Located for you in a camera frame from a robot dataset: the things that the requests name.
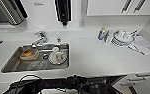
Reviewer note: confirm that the black wall soap dispenser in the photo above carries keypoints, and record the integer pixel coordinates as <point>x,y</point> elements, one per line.
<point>63,11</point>

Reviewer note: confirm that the paper towel dispenser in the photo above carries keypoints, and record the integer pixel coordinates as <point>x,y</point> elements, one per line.
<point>7,11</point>

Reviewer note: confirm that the chrome counter soap pump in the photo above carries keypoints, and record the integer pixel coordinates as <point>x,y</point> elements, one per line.
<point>58,39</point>

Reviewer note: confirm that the white cup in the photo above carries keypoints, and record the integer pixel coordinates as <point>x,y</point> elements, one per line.
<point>55,53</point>

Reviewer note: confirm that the white plate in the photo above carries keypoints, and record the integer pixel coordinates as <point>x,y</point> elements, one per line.
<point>57,59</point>

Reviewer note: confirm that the dish soap bottle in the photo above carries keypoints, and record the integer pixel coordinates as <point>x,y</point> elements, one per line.
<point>101,34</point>

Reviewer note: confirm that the chrome faucet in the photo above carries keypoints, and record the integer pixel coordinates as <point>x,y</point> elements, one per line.
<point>40,37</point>

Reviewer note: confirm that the white wall outlet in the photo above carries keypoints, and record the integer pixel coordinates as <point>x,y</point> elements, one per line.
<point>82,22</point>

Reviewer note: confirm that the steel kitchen sink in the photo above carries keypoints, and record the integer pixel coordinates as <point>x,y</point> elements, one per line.
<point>14,65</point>

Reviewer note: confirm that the stack of white plates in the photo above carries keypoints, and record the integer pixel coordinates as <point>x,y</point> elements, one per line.
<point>121,39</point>

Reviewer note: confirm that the white wall cabinet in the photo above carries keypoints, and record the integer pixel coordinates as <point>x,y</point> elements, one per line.
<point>121,6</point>

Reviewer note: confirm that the small grey jar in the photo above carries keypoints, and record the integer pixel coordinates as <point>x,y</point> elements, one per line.
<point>108,36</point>

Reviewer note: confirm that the narrow white drawer unit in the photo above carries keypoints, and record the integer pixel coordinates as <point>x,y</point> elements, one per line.
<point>141,81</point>

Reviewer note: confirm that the container with orange food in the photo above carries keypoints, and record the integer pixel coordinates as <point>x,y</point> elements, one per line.
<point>28,54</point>

